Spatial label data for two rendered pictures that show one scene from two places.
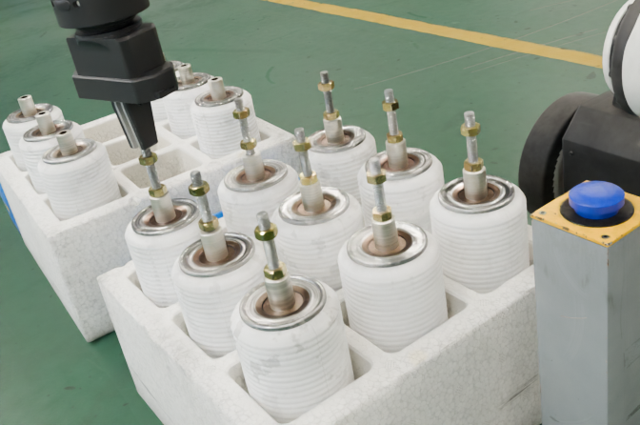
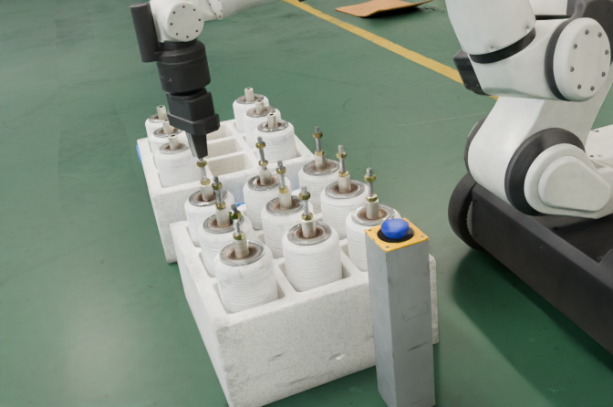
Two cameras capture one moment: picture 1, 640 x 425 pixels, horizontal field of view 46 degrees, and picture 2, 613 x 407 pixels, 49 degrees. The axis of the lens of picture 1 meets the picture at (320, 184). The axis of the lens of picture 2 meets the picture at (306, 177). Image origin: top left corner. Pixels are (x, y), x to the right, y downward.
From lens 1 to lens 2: 49 cm
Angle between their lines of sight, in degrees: 12
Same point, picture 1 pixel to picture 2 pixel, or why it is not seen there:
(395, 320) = (304, 275)
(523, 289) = not seen: hidden behind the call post
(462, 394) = (337, 324)
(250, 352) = (219, 274)
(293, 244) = (268, 224)
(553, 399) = (376, 334)
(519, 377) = not seen: hidden behind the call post
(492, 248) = not seen: hidden behind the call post
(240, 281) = (229, 239)
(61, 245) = (160, 202)
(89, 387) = (161, 288)
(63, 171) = (168, 159)
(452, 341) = (331, 292)
